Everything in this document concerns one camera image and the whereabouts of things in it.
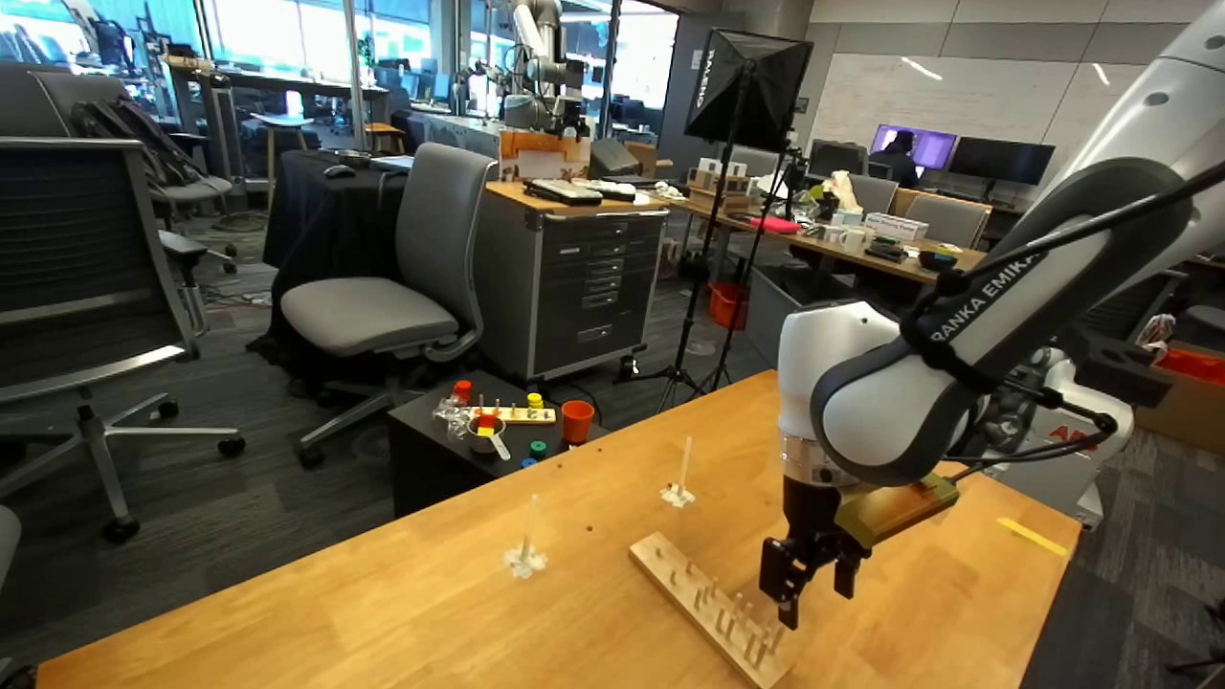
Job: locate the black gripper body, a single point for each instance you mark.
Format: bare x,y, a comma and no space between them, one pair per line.
811,523

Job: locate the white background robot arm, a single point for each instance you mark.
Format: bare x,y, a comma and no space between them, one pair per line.
538,42

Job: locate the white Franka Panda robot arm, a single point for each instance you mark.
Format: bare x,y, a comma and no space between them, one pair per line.
892,395

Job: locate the wooden peg rack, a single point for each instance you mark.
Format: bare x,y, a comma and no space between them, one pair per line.
675,577

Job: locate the white pin on table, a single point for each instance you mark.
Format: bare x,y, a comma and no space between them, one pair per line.
677,494

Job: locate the yellow tape strip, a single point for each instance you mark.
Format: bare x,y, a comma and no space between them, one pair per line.
1031,537

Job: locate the grey storage bin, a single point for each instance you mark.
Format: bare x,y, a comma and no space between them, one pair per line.
766,327

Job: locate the red bucket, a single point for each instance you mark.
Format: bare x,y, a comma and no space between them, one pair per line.
730,309

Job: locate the orange toy cup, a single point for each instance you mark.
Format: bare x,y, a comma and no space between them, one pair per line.
579,423

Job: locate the clear acrylic peg stand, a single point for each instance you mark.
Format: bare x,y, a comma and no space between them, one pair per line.
526,560

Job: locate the long wooden desk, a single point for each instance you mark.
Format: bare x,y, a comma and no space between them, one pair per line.
880,265

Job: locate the small green toy piece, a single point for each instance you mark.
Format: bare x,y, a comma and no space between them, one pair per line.
538,449

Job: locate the black light stand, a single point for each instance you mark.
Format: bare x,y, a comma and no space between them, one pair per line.
704,255

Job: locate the black round object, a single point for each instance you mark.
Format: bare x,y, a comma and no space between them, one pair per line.
939,262

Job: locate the red flat object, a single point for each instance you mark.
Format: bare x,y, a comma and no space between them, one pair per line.
774,229

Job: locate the white box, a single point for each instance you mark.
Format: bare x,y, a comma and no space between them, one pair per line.
898,233

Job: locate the small yellow toy peg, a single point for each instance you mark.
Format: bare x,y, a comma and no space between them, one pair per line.
533,401

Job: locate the yellow toy block strip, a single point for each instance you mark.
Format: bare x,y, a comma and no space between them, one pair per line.
517,414

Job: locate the grey drawer cabinet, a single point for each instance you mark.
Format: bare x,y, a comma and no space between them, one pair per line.
575,293

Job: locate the light grey desk chair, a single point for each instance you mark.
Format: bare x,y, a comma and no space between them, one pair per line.
949,219

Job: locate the red white toy peg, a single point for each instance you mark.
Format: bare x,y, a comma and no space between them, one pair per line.
489,427

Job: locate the red toy knob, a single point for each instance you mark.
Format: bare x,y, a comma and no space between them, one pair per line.
464,392

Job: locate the clear plastic toy bag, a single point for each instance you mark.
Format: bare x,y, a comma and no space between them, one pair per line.
453,414

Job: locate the box of colourful toys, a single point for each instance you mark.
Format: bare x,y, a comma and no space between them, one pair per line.
427,460

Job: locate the monitor with purple screen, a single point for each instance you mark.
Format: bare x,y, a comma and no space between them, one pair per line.
912,149

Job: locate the cardboard box red contents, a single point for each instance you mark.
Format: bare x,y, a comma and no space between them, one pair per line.
1198,404

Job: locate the wide black monitor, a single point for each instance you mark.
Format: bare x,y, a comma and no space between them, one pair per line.
1002,159

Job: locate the black keyboard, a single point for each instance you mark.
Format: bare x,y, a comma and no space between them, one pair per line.
559,193

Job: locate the black softbox light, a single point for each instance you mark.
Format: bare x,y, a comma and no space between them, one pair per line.
753,89

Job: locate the orange cardboard box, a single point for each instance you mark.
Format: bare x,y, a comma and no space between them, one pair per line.
538,155

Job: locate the grey padded office chair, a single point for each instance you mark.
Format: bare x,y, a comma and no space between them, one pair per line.
366,313

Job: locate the black draped table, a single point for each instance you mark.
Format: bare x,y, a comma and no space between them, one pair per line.
318,233

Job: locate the dark swivel office chair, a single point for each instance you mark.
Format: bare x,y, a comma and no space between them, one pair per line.
193,196

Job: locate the black mesh office chair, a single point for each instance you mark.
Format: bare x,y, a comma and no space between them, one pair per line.
78,255

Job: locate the yellow-green wrist camera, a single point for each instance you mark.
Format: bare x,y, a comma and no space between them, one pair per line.
892,507

